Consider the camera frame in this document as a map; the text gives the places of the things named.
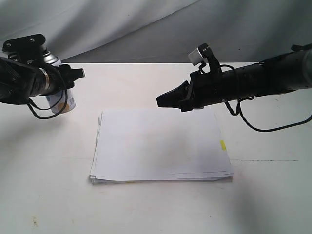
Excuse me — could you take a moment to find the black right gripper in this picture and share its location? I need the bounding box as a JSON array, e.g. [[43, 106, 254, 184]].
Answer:
[[156, 71, 225, 112]]

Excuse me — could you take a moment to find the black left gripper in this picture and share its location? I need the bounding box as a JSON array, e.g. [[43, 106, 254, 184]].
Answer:
[[36, 62, 85, 95]]

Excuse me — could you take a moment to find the white dotted spray paint can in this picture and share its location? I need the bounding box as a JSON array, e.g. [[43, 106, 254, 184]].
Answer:
[[43, 49, 76, 114]]

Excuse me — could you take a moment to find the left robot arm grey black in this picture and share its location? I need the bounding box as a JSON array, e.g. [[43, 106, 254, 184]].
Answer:
[[0, 57, 85, 105]]

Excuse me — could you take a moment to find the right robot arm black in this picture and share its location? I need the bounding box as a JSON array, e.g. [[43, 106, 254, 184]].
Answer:
[[156, 43, 312, 112]]

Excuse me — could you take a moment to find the grey backdrop cloth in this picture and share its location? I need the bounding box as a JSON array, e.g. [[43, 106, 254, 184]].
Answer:
[[0, 0, 312, 63]]

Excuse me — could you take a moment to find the stack of white paper sheets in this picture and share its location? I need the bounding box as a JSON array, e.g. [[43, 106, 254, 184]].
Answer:
[[89, 108, 234, 184]]

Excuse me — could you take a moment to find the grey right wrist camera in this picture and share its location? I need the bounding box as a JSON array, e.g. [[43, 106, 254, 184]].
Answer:
[[188, 43, 211, 66]]

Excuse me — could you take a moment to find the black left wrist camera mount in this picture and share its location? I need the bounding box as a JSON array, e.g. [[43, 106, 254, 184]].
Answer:
[[2, 34, 46, 64]]

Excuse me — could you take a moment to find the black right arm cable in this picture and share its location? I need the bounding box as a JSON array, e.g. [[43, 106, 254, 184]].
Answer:
[[198, 62, 312, 133]]

